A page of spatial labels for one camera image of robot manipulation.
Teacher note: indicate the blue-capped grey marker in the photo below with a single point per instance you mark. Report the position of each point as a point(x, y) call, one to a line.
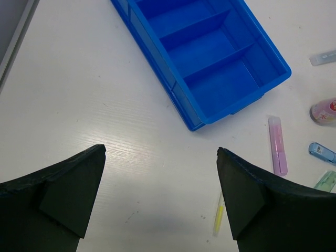
point(323, 58)

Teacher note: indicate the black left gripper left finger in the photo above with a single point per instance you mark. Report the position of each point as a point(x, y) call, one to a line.
point(50, 209)

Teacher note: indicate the green highlighter pen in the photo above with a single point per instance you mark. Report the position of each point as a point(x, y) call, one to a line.
point(327, 182)

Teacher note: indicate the pink-capped eraser jar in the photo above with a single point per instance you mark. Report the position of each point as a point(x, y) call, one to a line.
point(323, 112)

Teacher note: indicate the aluminium table edge rail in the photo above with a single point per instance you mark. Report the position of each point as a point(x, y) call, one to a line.
point(15, 19)

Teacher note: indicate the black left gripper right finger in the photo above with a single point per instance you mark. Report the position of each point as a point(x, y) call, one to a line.
point(269, 213)

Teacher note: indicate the yellow thin pen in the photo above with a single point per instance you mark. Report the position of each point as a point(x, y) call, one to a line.
point(219, 216)

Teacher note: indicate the blue mini stapler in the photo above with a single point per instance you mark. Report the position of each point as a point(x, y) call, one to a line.
point(321, 152)

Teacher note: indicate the purple highlighter pen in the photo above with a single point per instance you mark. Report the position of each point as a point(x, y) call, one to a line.
point(277, 147)

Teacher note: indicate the blue divided plastic bin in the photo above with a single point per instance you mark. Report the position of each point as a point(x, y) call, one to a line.
point(213, 58)

